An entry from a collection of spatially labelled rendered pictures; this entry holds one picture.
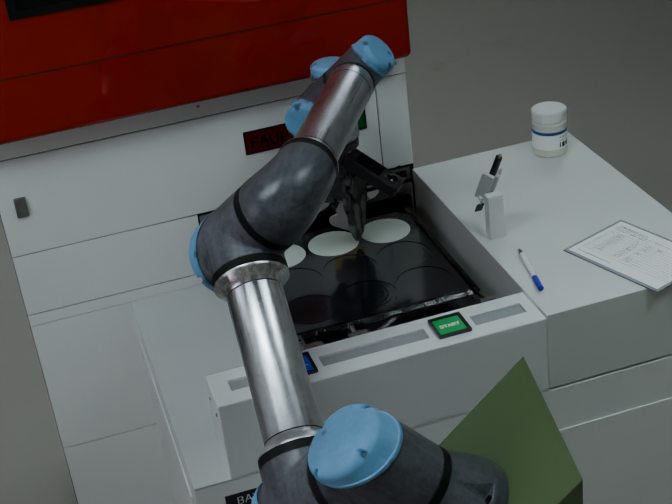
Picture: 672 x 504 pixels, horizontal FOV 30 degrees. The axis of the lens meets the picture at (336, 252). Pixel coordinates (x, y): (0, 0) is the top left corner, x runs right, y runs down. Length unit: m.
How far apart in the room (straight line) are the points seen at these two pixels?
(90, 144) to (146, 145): 0.10
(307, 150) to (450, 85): 3.72
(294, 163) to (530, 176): 0.79
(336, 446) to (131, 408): 1.10
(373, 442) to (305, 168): 0.45
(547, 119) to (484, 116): 2.68
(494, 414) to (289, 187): 0.43
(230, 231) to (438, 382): 0.44
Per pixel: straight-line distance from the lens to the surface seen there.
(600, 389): 2.19
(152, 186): 2.43
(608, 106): 5.24
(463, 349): 2.02
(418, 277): 2.31
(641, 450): 2.31
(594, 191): 2.43
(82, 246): 2.46
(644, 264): 2.19
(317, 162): 1.83
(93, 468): 2.73
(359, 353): 2.01
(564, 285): 2.13
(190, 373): 2.28
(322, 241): 2.46
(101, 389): 2.62
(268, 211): 1.80
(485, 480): 1.67
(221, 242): 1.85
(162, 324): 2.43
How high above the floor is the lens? 2.07
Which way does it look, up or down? 29 degrees down
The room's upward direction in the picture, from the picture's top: 7 degrees counter-clockwise
